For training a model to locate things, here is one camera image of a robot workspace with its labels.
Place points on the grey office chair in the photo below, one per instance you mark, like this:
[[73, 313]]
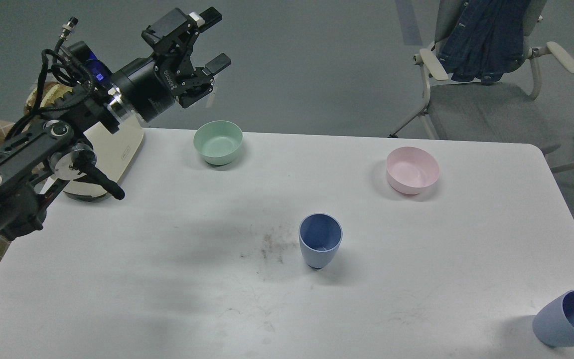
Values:
[[503, 112]]

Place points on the pink bowl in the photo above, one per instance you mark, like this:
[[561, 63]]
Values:
[[411, 170]]

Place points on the blue cup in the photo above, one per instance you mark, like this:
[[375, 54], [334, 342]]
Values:
[[553, 325], [320, 236]]

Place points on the blue denim jacket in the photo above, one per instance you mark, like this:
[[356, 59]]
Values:
[[486, 42]]

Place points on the cream toaster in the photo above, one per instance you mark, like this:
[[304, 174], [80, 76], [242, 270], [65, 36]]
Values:
[[115, 152]]

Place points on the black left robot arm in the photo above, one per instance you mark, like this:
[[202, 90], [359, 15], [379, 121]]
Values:
[[48, 148]]

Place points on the back toast slice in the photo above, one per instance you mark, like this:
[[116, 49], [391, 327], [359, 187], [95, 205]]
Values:
[[51, 91]]

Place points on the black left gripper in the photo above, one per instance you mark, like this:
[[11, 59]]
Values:
[[153, 84]]

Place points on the green bowl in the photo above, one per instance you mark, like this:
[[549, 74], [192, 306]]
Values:
[[218, 142]]

